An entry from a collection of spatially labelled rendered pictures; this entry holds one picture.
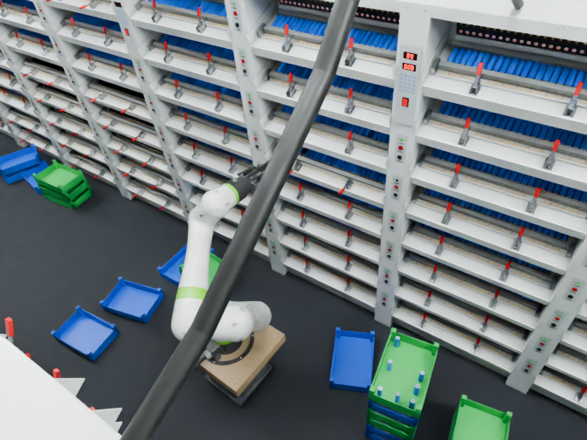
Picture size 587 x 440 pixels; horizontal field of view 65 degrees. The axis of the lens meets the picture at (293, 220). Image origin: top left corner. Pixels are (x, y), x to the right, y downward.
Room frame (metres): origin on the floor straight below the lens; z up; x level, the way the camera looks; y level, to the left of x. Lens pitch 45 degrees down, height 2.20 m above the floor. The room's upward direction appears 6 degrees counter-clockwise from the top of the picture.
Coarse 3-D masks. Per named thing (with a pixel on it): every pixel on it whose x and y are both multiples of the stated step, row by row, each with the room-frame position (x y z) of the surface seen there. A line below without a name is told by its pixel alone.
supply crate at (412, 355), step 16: (400, 336) 1.00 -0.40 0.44; (384, 352) 0.93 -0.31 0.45; (400, 352) 0.95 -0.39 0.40; (416, 352) 0.94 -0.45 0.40; (432, 352) 0.92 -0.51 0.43; (384, 368) 0.88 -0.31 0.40; (400, 368) 0.87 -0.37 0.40; (416, 368) 0.87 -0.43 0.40; (432, 368) 0.84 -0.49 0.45; (384, 384) 0.82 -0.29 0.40; (400, 384) 0.81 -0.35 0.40; (384, 400) 0.73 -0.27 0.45; (400, 400) 0.75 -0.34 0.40; (416, 400) 0.74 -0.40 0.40; (416, 416) 0.67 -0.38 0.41
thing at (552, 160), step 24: (432, 120) 1.35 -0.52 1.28; (456, 120) 1.30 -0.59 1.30; (480, 120) 1.27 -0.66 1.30; (504, 120) 1.25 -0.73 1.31; (528, 120) 1.23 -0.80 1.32; (432, 144) 1.28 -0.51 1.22; (456, 144) 1.23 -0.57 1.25; (480, 144) 1.20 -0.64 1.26; (504, 144) 1.17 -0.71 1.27; (528, 144) 1.15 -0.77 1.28; (552, 144) 1.11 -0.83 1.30; (576, 144) 1.09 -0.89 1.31; (528, 168) 1.08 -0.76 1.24; (552, 168) 1.05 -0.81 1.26; (576, 168) 1.03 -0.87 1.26
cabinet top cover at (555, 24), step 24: (360, 0) 1.45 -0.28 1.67; (384, 0) 1.40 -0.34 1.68; (456, 0) 1.33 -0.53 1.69; (480, 0) 1.31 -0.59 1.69; (504, 0) 1.29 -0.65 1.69; (528, 0) 1.27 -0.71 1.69; (552, 0) 1.26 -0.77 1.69; (576, 0) 1.24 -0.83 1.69; (480, 24) 1.22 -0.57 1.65; (504, 24) 1.19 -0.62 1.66; (528, 24) 1.15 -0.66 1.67; (552, 24) 1.11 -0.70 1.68; (576, 24) 1.09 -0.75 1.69
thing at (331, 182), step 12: (276, 144) 1.81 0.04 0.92; (300, 168) 1.65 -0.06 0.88; (312, 180) 1.60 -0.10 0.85; (324, 180) 1.56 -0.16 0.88; (336, 180) 1.54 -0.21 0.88; (348, 192) 1.48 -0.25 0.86; (360, 192) 1.45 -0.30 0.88; (372, 192) 1.44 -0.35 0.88; (384, 192) 1.42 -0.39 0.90; (372, 204) 1.42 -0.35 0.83
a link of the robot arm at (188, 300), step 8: (184, 288) 1.01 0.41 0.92; (192, 288) 1.00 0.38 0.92; (200, 288) 1.01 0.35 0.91; (176, 296) 0.99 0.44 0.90; (184, 296) 0.97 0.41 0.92; (192, 296) 0.97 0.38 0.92; (200, 296) 0.98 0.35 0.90; (176, 304) 0.96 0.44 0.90; (184, 304) 0.95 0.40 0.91; (192, 304) 0.94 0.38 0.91; (200, 304) 0.95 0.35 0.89; (176, 312) 0.93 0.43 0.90; (184, 312) 0.92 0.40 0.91; (192, 312) 0.92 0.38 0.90; (176, 320) 0.89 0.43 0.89; (184, 320) 0.89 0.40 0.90; (192, 320) 0.89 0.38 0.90; (176, 328) 0.87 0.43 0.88; (184, 328) 0.87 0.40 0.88; (176, 336) 0.86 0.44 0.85
